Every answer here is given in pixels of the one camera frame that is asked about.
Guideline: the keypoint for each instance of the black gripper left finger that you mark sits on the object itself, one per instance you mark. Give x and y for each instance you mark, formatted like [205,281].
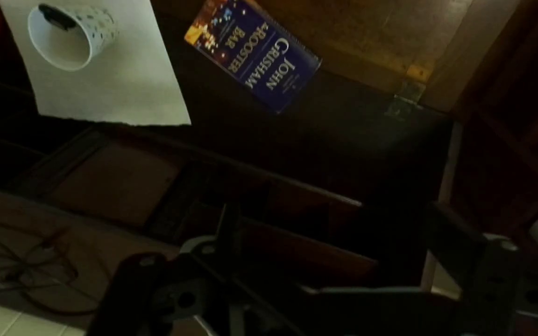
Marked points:
[134,290]

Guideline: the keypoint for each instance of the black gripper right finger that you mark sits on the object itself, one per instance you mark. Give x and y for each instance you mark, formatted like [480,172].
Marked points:
[493,286]

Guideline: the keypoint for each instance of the dark wooden secretary desk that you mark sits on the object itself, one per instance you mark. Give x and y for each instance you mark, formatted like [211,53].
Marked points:
[344,143]

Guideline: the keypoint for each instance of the white paper sheet under cup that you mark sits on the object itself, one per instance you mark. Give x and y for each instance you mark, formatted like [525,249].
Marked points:
[131,81]

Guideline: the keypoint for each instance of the white dotted paper cup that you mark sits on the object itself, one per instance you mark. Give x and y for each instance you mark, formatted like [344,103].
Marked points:
[69,38]

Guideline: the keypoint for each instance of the blue John Grisham book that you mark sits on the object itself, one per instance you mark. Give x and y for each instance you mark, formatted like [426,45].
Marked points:
[256,57]

